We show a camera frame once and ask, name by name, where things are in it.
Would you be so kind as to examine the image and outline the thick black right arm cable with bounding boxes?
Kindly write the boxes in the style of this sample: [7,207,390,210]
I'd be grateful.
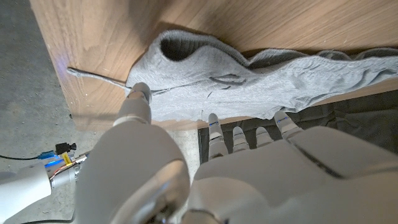
[20,211,77,224]

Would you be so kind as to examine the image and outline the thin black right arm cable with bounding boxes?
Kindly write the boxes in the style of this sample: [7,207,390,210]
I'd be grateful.
[0,154,40,161]

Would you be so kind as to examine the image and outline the grey fabric shorts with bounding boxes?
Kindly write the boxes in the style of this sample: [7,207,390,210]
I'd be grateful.
[66,29,398,123]

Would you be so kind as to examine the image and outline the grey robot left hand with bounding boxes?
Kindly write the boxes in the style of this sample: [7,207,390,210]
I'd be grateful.
[74,82,398,224]

